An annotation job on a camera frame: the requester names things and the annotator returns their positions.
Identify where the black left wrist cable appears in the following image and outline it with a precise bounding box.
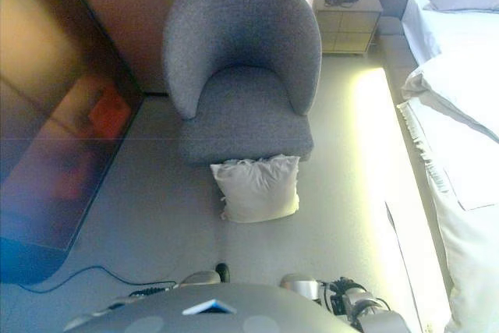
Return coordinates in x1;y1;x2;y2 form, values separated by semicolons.
128;287;176;298

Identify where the black robot left foot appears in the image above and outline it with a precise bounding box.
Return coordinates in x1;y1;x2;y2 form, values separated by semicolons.
214;262;231;283

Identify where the grey fabric tub armchair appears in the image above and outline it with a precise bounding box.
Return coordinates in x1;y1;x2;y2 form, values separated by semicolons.
161;0;324;168

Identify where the robot left leg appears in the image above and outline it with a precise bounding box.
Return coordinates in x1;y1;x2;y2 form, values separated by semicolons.
177;270;223;287

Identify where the white fringed cushion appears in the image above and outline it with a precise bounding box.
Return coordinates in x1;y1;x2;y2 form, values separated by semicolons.
209;154;302;224

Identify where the black floor cable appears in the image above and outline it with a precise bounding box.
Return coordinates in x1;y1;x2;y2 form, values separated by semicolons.
19;265;179;295

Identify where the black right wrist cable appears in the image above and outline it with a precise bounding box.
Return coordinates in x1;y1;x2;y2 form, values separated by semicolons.
321;276;391;318

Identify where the light wooden nightstand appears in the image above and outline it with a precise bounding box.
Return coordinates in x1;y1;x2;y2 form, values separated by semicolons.
313;0;384;57

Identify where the robot leg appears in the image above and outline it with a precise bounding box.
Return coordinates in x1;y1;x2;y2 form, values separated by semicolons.
279;273;324;301
177;270;223;287

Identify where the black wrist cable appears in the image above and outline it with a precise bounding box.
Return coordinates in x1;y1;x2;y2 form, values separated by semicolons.
321;276;391;318
128;287;176;298

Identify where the white folded duvet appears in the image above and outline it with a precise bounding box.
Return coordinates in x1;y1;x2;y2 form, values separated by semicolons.
401;47;499;141

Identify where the white bed sheet mattress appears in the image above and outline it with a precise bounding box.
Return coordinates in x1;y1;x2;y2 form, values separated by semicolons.
401;0;499;67

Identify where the robot right leg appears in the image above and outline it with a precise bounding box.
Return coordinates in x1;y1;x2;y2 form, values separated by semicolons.
279;273;324;301

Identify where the glossy dark reflective panel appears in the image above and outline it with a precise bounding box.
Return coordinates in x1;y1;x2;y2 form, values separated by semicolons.
0;0;147;285

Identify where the grey robot torso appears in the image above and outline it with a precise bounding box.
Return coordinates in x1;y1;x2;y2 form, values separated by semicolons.
128;282;359;333

